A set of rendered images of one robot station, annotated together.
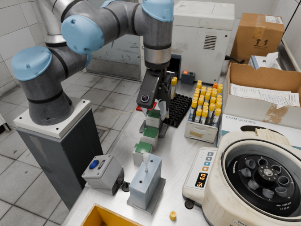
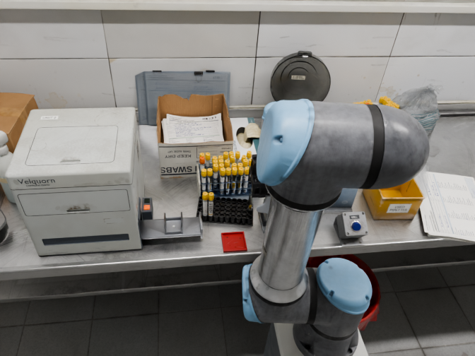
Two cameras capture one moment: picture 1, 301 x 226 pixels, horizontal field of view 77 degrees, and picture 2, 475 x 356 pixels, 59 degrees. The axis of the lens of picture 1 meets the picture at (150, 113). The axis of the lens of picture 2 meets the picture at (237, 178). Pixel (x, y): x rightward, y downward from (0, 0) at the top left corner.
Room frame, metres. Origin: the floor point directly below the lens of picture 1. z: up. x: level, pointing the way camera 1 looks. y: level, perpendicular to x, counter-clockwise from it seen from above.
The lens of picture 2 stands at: (1.00, 0.68, 1.83)
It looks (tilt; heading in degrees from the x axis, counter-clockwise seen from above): 42 degrees down; 240
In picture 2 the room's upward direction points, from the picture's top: 5 degrees clockwise
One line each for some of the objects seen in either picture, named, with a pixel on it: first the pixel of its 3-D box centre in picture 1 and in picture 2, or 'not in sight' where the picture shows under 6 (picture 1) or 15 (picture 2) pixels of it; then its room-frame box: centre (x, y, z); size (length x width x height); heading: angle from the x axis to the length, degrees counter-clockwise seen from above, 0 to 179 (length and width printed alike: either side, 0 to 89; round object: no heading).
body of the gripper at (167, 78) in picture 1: (157, 77); (266, 174); (0.51, -0.02, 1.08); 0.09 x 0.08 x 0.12; 161
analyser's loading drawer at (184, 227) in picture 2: (168, 76); (165, 225); (0.79, -0.08, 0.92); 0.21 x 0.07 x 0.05; 161
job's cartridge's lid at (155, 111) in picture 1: (154, 113); not in sight; (0.48, -0.01, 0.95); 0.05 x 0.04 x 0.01; 71
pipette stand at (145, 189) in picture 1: (146, 182); (337, 193); (0.25, 0.01, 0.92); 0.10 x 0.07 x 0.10; 156
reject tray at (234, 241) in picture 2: (146, 106); (233, 241); (0.62, 0.02, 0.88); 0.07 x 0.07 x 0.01; 71
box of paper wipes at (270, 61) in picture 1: (267, 65); not in sight; (0.87, -0.58, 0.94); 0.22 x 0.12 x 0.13; 165
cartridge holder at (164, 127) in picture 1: (153, 126); (269, 217); (0.48, -0.01, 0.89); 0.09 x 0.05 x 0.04; 71
